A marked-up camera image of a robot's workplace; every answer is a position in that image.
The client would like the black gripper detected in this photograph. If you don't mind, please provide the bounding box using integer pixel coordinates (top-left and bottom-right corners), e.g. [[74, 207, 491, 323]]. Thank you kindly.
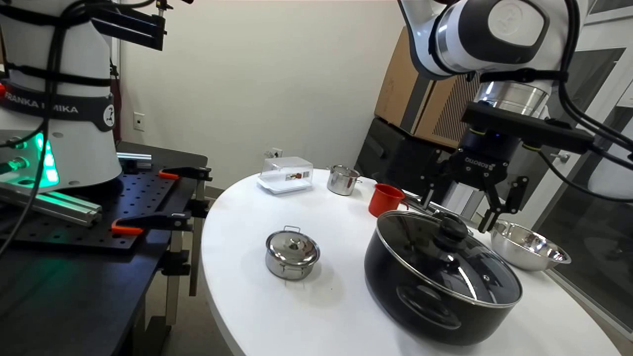
[[424, 129, 529, 232]]

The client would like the glass pot lid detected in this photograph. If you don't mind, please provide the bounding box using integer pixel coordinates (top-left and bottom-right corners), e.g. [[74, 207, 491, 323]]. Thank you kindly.
[[377, 211, 523, 309]]

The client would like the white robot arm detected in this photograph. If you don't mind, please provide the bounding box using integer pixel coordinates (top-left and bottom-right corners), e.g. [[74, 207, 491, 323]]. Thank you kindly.
[[398, 0, 592, 232]]

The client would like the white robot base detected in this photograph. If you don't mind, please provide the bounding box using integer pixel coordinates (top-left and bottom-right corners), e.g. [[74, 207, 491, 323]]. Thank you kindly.
[[0, 0, 121, 193]]

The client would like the large black cooking pot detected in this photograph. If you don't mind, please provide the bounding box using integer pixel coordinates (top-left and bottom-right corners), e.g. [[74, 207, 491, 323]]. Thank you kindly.
[[365, 211, 523, 347]]

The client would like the small steel lidded pot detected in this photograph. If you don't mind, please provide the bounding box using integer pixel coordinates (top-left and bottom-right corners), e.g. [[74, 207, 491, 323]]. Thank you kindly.
[[266, 226, 321, 282]]

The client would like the steel bowl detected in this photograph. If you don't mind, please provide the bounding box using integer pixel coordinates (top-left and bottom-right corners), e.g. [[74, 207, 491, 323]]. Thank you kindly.
[[491, 222, 572, 272]]

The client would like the cardboard box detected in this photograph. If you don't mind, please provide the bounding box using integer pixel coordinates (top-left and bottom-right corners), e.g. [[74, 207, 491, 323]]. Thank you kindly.
[[375, 31, 477, 149]]

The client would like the black equipment case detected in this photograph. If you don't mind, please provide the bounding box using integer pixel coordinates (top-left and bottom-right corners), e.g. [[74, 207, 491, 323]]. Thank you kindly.
[[355, 120, 452, 197]]

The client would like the red plastic cup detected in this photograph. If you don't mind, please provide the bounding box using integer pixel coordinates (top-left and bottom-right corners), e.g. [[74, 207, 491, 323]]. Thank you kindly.
[[369, 185, 404, 218]]

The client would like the steel mug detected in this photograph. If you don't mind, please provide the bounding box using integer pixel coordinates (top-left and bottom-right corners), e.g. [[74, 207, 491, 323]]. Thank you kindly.
[[327, 165, 361, 197]]

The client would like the clear plastic container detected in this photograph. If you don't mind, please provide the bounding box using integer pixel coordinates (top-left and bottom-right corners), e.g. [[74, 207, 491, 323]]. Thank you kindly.
[[258, 157, 313, 195]]

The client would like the white round table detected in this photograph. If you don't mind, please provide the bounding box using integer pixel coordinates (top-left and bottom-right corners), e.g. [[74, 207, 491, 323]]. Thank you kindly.
[[201, 169, 624, 356]]

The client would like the orange black clamp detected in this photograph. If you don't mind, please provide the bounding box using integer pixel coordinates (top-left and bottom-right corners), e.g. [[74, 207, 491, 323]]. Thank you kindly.
[[110, 214, 193, 238], [159, 167, 212, 183]]

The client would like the black perforated breadboard plate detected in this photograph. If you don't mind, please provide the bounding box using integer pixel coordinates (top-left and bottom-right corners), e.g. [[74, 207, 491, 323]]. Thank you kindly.
[[13, 173, 177, 252]]

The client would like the black cart table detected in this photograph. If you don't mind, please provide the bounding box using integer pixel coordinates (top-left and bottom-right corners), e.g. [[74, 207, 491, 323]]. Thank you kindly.
[[0, 147, 208, 356]]

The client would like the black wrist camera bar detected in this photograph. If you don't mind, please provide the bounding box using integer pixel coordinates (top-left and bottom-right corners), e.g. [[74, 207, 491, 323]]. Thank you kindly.
[[464, 104, 594, 155]]

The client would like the aluminium extrusion rail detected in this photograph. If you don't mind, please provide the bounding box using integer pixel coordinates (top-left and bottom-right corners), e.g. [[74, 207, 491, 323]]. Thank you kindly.
[[0, 187, 104, 228]]

